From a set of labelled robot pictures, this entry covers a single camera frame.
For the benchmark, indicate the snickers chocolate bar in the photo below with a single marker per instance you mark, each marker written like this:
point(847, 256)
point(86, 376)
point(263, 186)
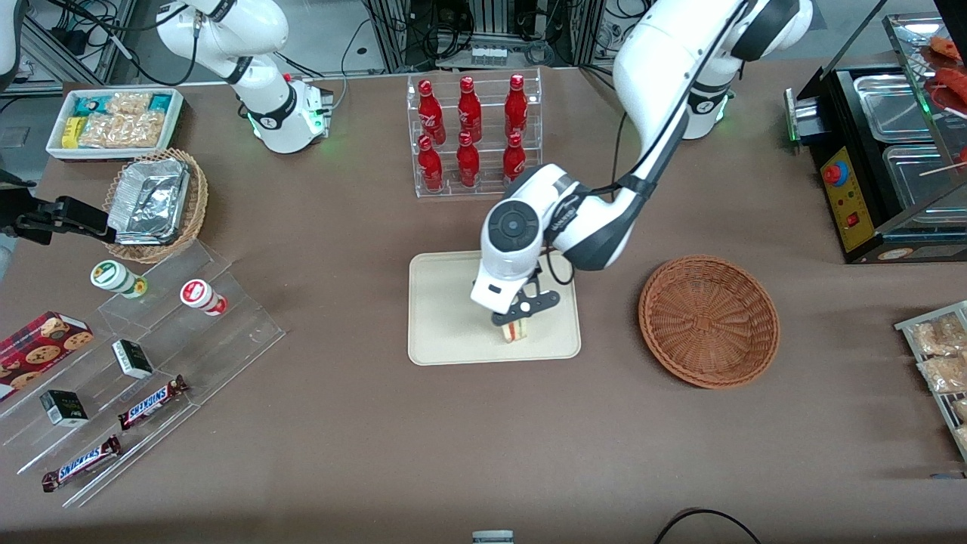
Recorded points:
point(81, 463)
point(151, 403)

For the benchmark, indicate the clear bag of crackers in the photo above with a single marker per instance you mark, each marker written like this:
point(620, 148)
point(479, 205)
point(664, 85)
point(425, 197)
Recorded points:
point(940, 336)
point(944, 374)

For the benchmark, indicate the triangle sandwich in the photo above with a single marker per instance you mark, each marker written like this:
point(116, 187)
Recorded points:
point(515, 332)

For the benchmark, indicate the red cookie box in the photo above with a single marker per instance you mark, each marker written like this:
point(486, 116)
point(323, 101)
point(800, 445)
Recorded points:
point(38, 347)

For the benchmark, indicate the teal snack packet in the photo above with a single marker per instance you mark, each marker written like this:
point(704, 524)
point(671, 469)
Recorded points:
point(89, 106)
point(159, 103)

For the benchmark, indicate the black food warmer machine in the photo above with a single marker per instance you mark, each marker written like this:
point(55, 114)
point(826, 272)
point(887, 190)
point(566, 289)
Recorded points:
point(850, 204)

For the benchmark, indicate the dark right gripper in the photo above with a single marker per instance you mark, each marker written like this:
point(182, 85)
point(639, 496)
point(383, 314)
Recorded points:
point(35, 224)

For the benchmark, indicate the red lid snack cup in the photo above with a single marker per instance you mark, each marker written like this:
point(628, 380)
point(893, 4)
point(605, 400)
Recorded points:
point(199, 295)

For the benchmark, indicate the large rice cracker bag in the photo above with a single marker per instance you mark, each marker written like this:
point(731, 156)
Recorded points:
point(121, 131)

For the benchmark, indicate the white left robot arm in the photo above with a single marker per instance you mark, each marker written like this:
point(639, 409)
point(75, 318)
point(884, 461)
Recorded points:
point(657, 53)

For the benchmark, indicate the white snack bin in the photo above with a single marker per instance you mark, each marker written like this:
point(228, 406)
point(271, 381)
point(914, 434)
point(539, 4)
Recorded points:
point(175, 121)

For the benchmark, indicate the brown wicker basket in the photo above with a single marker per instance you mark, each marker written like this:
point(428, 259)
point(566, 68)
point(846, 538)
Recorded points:
point(710, 325)

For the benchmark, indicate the aluminium frame structure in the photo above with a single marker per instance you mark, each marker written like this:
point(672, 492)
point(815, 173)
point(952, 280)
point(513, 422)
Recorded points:
point(75, 38)

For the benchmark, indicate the green lid snack cup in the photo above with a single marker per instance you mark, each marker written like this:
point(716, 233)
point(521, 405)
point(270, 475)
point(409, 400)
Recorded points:
point(112, 276)

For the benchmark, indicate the red cola bottle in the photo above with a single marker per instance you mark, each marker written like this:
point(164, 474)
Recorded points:
point(469, 109)
point(516, 106)
point(430, 109)
point(468, 162)
point(514, 157)
point(430, 166)

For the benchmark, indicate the light wicker basket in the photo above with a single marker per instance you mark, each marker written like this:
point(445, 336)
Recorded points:
point(198, 204)

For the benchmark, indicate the red fried food piece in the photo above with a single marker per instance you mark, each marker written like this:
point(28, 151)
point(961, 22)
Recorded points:
point(953, 81)

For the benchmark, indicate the beige plastic tray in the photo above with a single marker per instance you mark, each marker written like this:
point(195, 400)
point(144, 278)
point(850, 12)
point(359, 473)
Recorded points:
point(446, 317)

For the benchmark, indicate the clear acrylic step display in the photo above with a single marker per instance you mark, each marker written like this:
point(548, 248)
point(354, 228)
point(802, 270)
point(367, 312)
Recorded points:
point(227, 340)

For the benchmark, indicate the small grey device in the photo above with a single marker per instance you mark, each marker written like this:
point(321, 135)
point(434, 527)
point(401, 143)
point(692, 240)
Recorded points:
point(492, 538)

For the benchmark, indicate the white terminal block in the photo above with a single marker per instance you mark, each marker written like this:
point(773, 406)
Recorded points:
point(489, 54)

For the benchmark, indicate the clear acrylic bottle rack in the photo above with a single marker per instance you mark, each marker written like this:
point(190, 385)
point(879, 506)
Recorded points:
point(487, 127)

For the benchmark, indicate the small black box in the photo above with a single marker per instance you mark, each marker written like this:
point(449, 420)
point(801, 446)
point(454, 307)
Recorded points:
point(64, 408)
point(132, 359)

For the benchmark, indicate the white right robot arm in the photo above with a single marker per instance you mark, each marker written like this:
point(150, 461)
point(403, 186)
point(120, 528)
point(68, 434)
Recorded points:
point(264, 106)

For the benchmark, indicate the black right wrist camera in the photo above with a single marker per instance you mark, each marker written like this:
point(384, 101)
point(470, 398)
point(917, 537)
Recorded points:
point(83, 217)

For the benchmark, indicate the silver foil container stack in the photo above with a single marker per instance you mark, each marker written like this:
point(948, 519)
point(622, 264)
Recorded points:
point(151, 200)

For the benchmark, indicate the steel warmer pan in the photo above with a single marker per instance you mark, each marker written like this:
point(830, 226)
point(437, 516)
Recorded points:
point(895, 109)
point(918, 181)

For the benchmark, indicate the yellow snack packet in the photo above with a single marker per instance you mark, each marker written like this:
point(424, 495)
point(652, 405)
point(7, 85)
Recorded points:
point(72, 132)

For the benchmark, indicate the small rice cracker bag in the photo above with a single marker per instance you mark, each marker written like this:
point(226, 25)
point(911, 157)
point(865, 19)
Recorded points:
point(128, 103)

